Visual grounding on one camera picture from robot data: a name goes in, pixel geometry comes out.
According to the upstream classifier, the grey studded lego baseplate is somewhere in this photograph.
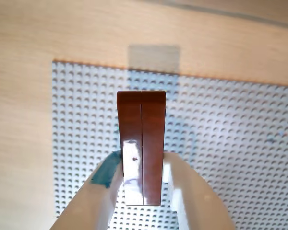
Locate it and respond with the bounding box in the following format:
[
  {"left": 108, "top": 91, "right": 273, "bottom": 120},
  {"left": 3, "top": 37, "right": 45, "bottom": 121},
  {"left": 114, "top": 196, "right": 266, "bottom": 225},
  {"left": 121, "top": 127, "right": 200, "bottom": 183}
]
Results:
[{"left": 51, "top": 59, "right": 288, "bottom": 230}]

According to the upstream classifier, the brown lego technic beam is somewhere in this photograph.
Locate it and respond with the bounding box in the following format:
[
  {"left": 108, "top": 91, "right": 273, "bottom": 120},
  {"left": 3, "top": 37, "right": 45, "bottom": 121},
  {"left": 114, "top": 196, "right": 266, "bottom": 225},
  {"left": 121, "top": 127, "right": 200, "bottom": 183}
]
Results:
[{"left": 116, "top": 90, "right": 168, "bottom": 206}]

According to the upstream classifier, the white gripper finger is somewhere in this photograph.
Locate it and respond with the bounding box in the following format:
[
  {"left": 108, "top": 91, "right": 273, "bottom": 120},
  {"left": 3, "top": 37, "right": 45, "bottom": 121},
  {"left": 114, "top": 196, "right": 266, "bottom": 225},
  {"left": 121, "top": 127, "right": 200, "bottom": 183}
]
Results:
[{"left": 162, "top": 152, "right": 236, "bottom": 230}]

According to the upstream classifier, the clear tape patch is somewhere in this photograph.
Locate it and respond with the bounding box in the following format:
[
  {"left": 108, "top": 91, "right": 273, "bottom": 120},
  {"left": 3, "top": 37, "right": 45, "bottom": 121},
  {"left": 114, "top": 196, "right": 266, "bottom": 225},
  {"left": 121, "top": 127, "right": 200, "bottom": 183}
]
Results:
[{"left": 128, "top": 44, "right": 181, "bottom": 73}]

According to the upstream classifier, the white gripper finger blue mark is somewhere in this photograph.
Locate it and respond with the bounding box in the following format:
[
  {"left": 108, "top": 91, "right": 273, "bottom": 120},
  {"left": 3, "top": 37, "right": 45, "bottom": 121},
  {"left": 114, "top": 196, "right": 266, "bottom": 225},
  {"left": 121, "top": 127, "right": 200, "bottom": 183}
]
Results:
[{"left": 49, "top": 151, "right": 124, "bottom": 230}]

